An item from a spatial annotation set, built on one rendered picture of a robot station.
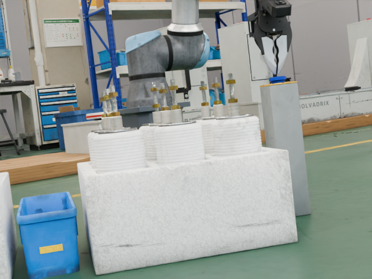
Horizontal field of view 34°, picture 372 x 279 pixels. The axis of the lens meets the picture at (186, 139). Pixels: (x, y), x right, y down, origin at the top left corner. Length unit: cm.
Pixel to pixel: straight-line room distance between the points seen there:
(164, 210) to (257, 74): 303
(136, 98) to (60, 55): 596
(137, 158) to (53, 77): 662
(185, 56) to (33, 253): 97
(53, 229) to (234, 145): 38
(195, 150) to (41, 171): 209
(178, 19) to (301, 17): 648
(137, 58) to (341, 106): 282
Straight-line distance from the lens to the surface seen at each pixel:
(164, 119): 131
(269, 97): 142
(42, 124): 682
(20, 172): 316
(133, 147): 114
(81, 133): 364
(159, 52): 191
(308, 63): 829
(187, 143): 116
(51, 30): 781
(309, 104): 432
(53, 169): 322
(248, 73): 407
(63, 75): 780
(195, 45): 195
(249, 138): 119
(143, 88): 189
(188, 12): 193
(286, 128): 143
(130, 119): 189
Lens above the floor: 28
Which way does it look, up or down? 3 degrees down
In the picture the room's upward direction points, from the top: 7 degrees counter-clockwise
